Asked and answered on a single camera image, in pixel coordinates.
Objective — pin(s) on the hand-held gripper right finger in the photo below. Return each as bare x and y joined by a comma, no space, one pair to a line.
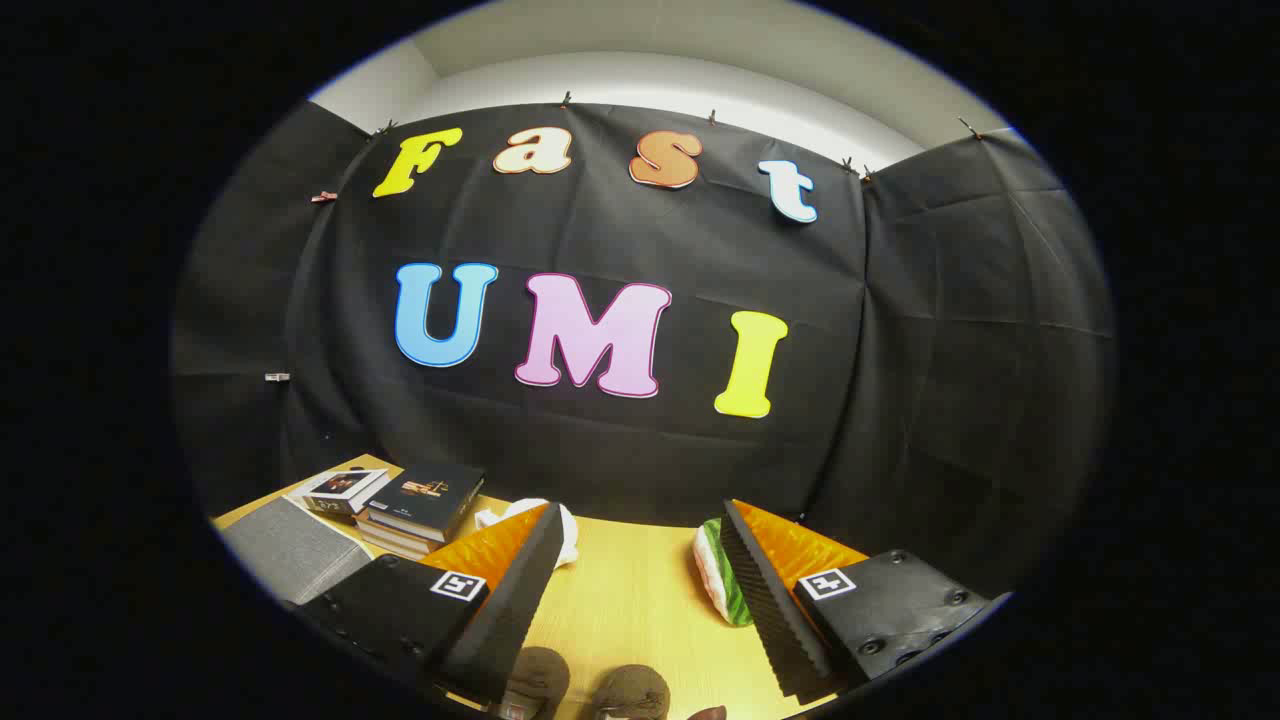
770,610

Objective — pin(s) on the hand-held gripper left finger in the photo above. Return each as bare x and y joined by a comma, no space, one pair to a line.
510,610

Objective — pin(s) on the brown fuzzy shoe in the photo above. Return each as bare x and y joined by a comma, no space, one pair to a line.
630,690
540,675

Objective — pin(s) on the grey fabric storage box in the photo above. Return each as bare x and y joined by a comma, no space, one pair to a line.
290,550

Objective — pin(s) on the watermelon slice plush toy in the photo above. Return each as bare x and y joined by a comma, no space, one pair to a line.
725,590

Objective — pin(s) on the white plush toy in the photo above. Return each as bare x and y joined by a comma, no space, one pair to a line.
568,540

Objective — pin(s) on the thin brown book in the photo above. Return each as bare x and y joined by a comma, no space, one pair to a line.
390,548

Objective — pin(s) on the brown cover book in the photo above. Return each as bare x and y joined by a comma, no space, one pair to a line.
395,535

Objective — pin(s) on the dark blue cover book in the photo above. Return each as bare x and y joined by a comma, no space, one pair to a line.
430,495

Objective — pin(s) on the white portrait cover book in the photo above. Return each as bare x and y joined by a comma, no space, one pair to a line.
340,490

